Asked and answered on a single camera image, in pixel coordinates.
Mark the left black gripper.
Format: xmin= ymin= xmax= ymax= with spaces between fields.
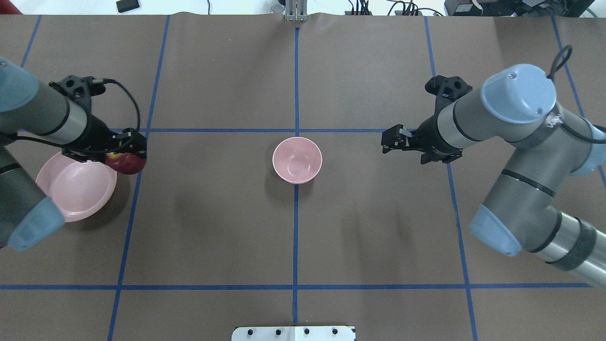
xmin=62 ymin=114 xmax=147 ymax=163

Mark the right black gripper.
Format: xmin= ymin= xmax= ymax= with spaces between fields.
xmin=382 ymin=115 xmax=463 ymax=165

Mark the red apple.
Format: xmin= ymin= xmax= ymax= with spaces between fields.
xmin=104 ymin=153 xmax=147 ymax=175

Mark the pink bowl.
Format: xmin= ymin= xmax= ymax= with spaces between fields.
xmin=271 ymin=136 xmax=323 ymax=184

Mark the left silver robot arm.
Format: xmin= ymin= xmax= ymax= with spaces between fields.
xmin=1 ymin=57 xmax=147 ymax=252

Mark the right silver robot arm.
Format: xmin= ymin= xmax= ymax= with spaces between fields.
xmin=381 ymin=64 xmax=605 ymax=289

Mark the pink plate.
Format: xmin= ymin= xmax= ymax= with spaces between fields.
xmin=35 ymin=153 xmax=117 ymax=223

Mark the small black box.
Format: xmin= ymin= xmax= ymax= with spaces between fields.
xmin=116 ymin=0 xmax=141 ymax=13

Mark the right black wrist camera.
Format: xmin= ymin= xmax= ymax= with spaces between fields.
xmin=424 ymin=75 xmax=473 ymax=115

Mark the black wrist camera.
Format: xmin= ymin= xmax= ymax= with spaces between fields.
xmin=48 ymin=75 xmax=106 ymax=114
xmin=424 ymin=75 xmax=473 ymax=115

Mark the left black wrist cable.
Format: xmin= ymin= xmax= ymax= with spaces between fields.
xmin=0 ymin=79 xmax=142 ymax=155

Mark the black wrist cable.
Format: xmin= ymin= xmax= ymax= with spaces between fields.
xmin=0 ymin=79 xmax=142 ymax=155
xmin=545 ymin=45 xmax=606 ymax=144

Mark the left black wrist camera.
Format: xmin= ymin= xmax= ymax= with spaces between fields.
xmin=48 ymin=75 xmax=106 ymax=114

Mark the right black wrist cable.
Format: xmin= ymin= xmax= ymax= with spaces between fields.
xmin=545 ymin=45 xmax=606 ymax=144

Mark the aluminium frame post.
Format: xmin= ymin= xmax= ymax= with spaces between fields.
xmin=279 ymin=0 xmax=309 ymax=22

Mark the white camera mast base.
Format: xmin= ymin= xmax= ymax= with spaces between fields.
xmin=231 ymin=326 xmax=356 ymax=341

